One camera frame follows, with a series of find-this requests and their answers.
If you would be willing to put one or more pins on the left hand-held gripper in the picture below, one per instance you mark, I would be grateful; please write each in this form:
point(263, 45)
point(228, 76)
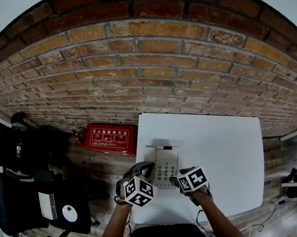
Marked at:
point(140, 192)

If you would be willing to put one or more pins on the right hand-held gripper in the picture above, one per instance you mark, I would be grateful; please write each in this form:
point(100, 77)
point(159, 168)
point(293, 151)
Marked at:
point(193, 181)

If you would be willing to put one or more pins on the white desk telephone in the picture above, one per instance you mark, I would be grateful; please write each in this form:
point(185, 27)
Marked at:
point(166, 155)

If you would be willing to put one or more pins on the person's left forearm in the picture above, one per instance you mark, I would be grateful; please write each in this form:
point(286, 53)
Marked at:
point(113, 228)

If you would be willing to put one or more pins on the person's right forearm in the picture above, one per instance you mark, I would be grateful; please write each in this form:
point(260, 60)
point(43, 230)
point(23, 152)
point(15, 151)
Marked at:
point(217, 217)

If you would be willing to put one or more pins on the white square table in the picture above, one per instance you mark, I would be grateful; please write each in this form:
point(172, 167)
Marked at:
point(217, 148)

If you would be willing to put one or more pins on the red fire extinguisher box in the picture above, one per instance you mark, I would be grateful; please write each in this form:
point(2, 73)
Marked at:
point(109, 140)

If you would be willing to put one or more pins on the red fire extinguisher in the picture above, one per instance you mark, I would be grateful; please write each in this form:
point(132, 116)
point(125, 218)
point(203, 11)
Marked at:
point(80, 138)

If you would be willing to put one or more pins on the white round plate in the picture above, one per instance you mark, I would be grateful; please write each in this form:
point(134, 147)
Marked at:
point(70, 214)

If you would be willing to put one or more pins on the white flat box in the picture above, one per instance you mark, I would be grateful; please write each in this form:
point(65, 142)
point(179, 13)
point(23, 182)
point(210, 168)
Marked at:
point(48, 206)

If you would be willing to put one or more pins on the black power adapter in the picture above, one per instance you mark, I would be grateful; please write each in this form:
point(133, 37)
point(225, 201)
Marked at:
point(281, 202)

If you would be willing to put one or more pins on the white side table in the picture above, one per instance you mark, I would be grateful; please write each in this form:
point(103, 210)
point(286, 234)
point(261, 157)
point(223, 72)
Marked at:
point(295, 133)

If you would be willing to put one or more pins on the small labelled bottle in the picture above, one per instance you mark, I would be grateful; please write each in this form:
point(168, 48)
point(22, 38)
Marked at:
point(19, 151)

